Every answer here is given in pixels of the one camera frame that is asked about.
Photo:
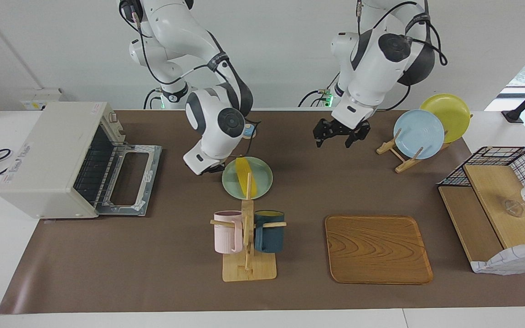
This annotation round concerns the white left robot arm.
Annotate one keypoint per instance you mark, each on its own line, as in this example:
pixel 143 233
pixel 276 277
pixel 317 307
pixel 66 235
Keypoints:
pixel 372 68

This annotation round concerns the wooden plate rack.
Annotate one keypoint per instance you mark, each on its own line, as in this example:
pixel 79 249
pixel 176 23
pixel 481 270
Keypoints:
pixel 404 166

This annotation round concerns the small blue lidded jar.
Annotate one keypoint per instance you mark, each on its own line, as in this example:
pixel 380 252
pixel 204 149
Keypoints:
pixel 249 132

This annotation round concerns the clear glass piece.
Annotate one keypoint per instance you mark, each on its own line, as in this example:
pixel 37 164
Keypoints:
pixel 514 208

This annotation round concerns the brown table mat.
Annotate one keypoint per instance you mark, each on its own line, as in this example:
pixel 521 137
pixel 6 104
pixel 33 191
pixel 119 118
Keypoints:
pixel 153 273

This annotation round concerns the wooden serving tray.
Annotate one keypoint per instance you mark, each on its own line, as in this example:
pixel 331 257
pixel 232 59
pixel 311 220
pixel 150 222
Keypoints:
pixel 376 250

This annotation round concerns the beige toaster oven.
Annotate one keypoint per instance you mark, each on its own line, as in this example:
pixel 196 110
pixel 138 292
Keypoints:
pixel 48 150

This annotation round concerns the white wall socket box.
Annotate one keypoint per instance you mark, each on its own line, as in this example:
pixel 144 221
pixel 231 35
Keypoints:
pixel 39 98

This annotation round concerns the beige oven knob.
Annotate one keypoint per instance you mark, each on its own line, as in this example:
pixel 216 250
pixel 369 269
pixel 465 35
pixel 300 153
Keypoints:
pixel 113 117
pixel 121 135

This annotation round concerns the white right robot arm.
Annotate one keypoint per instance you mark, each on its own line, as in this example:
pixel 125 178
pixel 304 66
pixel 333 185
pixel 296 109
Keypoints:
pixel 180 32

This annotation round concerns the pale green plate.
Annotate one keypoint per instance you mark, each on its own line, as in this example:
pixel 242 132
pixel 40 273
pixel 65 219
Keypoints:
pixel 262 177

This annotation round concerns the wooden mug tree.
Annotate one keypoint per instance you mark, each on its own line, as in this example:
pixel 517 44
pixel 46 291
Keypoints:
pixel 249 271

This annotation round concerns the yellow plate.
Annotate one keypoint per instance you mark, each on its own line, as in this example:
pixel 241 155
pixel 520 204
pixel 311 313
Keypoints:
pixel 451 118

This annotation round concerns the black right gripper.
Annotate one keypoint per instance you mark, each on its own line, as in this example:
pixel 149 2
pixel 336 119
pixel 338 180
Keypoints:
pixel 210 170

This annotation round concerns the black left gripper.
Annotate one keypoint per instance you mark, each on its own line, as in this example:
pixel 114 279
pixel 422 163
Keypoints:
pixel 347 127

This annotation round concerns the dark blue mug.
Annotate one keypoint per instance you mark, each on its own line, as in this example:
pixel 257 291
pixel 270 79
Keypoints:
pixel 269 239

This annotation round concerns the pink mug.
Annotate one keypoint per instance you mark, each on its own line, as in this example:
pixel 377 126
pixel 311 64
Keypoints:
pixel 226 237

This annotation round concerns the light blue plate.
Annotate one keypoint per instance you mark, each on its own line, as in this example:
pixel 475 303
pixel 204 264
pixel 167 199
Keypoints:
pixel 419 134

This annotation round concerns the white checked cloth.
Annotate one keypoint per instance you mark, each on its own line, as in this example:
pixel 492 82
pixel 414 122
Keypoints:
pixel 513 259

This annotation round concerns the yellow corn cob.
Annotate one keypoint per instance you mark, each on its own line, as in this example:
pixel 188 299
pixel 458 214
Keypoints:
pixel 245 177

